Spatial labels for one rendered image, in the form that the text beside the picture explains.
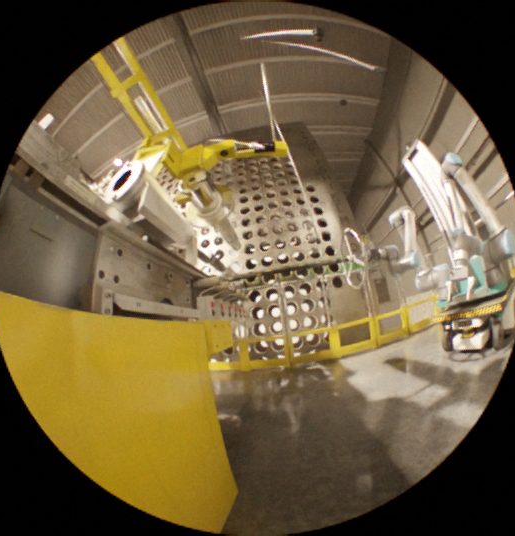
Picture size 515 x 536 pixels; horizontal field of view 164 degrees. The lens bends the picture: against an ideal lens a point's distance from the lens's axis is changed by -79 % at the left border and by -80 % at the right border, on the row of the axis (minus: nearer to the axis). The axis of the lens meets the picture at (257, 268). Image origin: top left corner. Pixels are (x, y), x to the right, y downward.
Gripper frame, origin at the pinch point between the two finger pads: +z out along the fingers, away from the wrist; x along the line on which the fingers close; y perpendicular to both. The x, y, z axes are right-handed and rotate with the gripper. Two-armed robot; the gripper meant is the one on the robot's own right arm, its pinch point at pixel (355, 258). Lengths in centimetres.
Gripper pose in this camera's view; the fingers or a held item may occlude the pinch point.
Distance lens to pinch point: 119.8
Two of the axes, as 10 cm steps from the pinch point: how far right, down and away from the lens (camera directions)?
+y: 1.2, 9.4, -3.1
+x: 1.6, 2.9, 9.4
